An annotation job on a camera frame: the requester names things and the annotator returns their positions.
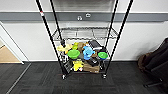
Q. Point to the tan paper bag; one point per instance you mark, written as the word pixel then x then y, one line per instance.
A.
pixel 80 46

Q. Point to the blue plush toy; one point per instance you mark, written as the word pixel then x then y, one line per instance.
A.
pixel 88 52

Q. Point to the plain green bowl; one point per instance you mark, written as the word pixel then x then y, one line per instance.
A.
pixel 73 54

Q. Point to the black flat bag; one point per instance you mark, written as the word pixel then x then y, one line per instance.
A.
pixel 97 45

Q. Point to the small black pouch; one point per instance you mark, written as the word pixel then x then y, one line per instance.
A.
pixel 93 61

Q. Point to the yellow plush toy red tag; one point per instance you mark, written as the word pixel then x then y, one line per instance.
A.
pixel 78 65

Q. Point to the green bowl with blue rim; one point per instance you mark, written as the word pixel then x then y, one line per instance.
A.
pixel 102 55

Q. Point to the pale yellow plush toy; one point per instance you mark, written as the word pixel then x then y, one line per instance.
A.
pixel 63 48

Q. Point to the large brown cardboard box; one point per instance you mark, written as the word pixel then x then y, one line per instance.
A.
pixel 91 68

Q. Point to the black office chair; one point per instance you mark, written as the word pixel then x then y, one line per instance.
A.
pixel 156 65

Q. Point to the small square wall socket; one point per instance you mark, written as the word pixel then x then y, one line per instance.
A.
pixel 79 18

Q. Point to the double round wall socket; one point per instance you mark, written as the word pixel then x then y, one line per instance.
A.
pixel 88 15

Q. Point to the long grey wall band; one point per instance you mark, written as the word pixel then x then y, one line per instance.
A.
pixel 20 17

